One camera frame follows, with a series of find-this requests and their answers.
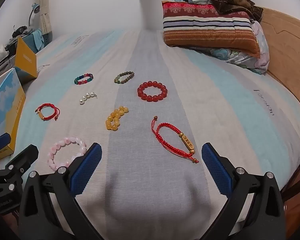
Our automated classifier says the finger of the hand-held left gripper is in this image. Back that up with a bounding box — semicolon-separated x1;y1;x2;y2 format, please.
0;133;11;155
4;144;39;180

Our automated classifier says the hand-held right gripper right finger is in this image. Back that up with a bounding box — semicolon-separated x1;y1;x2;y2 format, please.
197;142;287;240

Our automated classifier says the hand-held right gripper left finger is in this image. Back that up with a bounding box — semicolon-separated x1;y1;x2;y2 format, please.
18;142;108;240

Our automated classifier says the pink bead bracelet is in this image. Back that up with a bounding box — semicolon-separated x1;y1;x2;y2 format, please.
47;136;87;172

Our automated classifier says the blue white box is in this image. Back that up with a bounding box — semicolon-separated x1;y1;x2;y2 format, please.
0;37;38;165

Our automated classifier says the large red cord bracelet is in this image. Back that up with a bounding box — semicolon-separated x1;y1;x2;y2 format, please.
151;116;199;164

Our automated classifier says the small red cord bracelet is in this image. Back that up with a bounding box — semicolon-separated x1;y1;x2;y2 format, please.
35;103;61;121

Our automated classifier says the yellow bead bracelet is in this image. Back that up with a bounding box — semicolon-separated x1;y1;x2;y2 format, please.
105;106;129;131

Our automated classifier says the white pearl bracelet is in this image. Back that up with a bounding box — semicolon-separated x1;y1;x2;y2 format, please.
79;92;98;105

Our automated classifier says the multicolour bead bracelet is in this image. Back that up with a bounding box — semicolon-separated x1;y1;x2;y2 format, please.
74;73;94;85

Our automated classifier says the red bead bracelet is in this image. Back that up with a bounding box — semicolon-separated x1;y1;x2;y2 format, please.
137;81;168;102

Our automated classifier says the grey suitcase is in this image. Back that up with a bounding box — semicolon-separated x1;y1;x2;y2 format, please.
0;55;17;80

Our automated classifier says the striped bed sheet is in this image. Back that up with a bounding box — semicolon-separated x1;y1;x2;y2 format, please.
0;29;300;240

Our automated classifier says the teal suitcase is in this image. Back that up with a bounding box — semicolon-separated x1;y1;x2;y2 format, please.
22;29;51;53

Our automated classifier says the black bag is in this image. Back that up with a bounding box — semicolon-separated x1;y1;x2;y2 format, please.
12;25;28;38

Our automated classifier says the floral pale pillow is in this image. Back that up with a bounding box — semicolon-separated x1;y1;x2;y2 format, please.
210;20;269;75

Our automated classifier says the blue desk lamp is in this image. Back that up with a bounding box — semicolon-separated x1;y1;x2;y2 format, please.
28;3;40;28

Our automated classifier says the wooden headboard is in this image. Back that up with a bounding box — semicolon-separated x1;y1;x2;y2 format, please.
260;7;300;120

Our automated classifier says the beige curtain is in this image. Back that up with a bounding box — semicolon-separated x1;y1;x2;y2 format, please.
37;0;53;34

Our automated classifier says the striped red brown pillow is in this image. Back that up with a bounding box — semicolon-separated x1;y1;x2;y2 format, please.
162;0;261;58

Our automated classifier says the olive brown bead bracelet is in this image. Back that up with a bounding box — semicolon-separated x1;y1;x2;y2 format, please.
114;71;135;84

